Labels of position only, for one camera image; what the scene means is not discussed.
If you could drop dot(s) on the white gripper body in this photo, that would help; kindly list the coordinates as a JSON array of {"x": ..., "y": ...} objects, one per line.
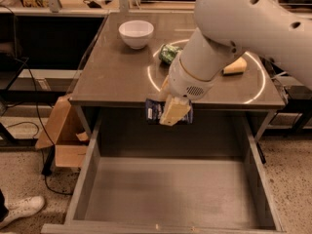
[{"x": 185, "y": 82}]

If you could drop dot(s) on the dark blue snack bar wrapper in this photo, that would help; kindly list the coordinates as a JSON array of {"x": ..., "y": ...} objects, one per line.
[{"x": 154, "y": 110}]

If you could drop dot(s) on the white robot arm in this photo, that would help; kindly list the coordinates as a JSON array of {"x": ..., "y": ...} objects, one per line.
[{"x": 225, "y": 30}]

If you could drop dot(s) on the grey counter cabinet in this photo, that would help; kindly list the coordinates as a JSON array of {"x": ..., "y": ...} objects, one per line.
[{"x": 118, "y": 76}]

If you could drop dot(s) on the open grey drawer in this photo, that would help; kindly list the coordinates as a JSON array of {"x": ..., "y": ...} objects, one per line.
[{"x": 203, "y": 178}]

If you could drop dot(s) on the crushed green soda can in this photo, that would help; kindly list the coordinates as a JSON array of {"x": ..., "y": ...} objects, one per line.
[{"x": 168, "y": 53}]

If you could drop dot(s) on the white ceramic bowl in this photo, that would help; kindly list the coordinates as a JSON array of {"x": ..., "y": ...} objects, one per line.
[{"x": 136, "y": 33}]

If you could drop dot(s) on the yellow sponge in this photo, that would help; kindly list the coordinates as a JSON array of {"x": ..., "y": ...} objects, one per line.
[{"x": 236, "y": 67}]

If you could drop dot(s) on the brown cardboard box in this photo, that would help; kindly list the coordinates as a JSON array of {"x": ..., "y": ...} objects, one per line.
[{"x": 64, "y": 132}]

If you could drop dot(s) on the white sneaker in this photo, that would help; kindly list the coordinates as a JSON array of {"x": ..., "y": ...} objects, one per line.
[{"x": 20, "y": 209}]

